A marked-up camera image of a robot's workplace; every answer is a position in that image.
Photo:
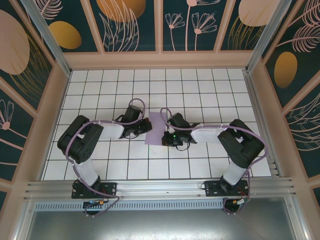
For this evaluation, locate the purple paper sheet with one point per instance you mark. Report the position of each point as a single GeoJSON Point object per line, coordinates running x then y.
{"type": "Point", "coordinates": [156, 130]}

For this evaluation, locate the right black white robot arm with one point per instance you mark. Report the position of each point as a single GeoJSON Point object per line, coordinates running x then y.
{"type": "Point", "coordinates": [240, 147]}

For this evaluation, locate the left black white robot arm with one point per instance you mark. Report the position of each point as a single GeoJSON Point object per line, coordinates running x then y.
{"type": "Point", "coordinates": [80, 140]}

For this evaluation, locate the grey metal sheet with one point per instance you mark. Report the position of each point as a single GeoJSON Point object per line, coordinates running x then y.
{"type": "Point", "coordinates": [160, 225]}

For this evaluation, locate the aluminium mounting rail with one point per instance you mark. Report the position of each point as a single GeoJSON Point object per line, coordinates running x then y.
{"type": "Point", "coordinates": [160, 186]}

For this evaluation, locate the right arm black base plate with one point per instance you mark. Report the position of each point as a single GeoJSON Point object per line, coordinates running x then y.
{"type": "Point", "coordinates": [212, 187]}

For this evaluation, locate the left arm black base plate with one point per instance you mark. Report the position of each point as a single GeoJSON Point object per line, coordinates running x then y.
{"type": "Point", "coordinates": [107, 190]}

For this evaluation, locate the aluminium side rail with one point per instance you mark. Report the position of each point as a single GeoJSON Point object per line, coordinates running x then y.
{"type": "Point", "coordinates": [260, 112]}

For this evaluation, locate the aluminium frame post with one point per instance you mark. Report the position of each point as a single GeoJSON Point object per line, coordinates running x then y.
{"type": "Point", "coordinates": [50, 42]}
{"type": "Point", "coordinates": [267, 37]}

